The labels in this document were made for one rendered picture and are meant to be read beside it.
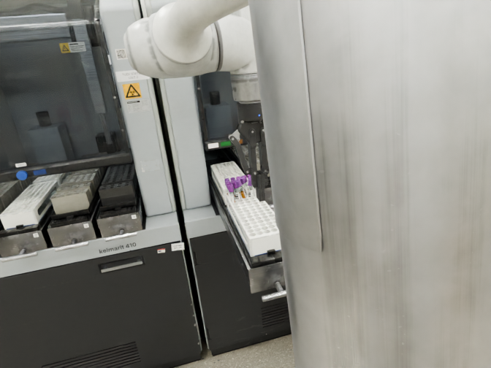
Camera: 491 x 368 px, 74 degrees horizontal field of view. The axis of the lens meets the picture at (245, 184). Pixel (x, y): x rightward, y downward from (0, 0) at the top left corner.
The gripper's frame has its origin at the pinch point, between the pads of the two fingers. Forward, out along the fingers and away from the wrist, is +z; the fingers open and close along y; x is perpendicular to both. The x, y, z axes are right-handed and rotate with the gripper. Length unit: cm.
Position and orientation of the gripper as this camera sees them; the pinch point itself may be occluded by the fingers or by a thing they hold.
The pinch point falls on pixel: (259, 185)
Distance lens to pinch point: 79.0
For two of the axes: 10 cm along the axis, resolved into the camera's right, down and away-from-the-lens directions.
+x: 2.5, 3.4, -9.1
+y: -9.6, 1.7, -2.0
